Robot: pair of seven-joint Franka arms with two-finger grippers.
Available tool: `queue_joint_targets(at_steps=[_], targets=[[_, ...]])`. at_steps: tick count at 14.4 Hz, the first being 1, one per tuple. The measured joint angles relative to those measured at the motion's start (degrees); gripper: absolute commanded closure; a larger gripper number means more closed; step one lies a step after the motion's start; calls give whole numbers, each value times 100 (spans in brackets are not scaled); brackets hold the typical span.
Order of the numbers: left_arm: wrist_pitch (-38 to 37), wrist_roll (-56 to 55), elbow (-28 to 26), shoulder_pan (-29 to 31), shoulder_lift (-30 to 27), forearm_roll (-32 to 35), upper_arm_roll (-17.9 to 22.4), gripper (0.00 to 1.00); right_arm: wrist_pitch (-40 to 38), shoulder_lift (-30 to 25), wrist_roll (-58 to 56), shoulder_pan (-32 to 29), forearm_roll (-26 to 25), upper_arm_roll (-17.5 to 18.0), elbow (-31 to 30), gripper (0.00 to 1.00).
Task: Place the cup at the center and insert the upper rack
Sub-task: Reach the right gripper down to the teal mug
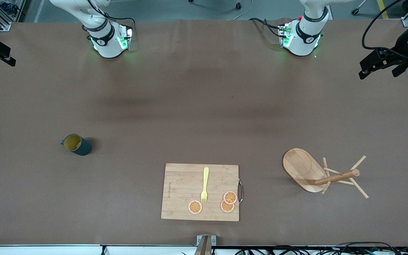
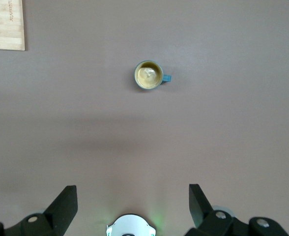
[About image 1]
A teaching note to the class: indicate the chair leg with caster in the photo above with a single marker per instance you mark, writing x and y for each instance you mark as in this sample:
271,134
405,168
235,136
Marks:
355,11

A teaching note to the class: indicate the metal bracket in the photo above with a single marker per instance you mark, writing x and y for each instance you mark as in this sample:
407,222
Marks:
205,244

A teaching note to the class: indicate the brown table cover sheet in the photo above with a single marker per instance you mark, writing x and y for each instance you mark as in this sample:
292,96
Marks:
190,106

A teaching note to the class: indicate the wooden mug tree rack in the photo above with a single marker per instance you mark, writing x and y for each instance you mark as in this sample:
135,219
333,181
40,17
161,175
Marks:
301,166

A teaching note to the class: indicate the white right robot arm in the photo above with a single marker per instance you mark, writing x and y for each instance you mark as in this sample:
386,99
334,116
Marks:
109,46

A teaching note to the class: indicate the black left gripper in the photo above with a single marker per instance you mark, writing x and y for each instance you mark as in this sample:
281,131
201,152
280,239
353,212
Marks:
401,48

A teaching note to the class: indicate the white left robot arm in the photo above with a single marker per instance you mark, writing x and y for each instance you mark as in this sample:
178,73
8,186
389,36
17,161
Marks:
303,42

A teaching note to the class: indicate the yellow plastic fork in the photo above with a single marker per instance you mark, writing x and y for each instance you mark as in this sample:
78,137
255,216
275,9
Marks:
205,177

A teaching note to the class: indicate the orange slice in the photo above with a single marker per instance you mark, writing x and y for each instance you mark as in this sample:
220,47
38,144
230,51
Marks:
226,208
195,207
230,197

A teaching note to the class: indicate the teal cup yellow inside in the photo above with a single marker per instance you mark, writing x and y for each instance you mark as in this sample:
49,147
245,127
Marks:
83,147

